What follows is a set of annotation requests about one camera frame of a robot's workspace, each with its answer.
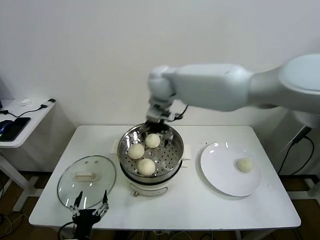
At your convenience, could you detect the black smartphone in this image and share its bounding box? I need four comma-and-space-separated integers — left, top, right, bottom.
0, 116, 32, 143

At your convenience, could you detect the blue computer mouse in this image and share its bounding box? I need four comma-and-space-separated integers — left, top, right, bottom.
0, 119, 13, 134

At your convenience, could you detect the glass lid with cream handle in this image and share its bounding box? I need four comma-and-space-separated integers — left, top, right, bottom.
56, 155, 117, 210

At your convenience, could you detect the white round plate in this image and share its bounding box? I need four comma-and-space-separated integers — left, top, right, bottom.
199, 142, 263, 197

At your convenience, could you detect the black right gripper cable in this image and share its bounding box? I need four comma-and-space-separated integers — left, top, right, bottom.
172, 104, 189, 120

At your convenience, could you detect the black cable with adapter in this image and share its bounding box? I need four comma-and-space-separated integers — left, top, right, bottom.
0, 98, 56, 118

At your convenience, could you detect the white electric cooker base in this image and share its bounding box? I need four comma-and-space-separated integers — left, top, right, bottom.
109, 152, 191, 198

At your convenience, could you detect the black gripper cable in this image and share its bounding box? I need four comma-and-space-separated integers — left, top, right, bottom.
172, 104, 189, 120
58, 221, 76, 240

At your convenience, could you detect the steel perforated steamer basket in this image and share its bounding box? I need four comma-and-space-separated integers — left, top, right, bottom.
110, 122, 193, 178

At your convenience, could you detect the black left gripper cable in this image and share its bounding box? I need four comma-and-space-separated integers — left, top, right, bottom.
58, 221, 76, 240

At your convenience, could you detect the white steamed baozi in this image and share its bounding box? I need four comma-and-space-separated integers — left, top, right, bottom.
236, 157, 254, 174
128, 143, 145, 160
145, 133, 161, 149
137, 158, 156, 177

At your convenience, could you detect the white side table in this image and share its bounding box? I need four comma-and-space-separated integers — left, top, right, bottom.
0, 99, 56, 212

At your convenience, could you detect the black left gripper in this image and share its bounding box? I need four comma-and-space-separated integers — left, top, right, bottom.
69, 189, 110, 240

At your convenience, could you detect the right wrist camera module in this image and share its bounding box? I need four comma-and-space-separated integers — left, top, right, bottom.
146, 98, 175, 121

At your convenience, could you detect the black power adapter cable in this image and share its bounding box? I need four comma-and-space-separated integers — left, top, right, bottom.
278, 126, 315, 176

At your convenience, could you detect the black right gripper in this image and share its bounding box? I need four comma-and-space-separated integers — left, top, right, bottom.
138, 117, 175, 147

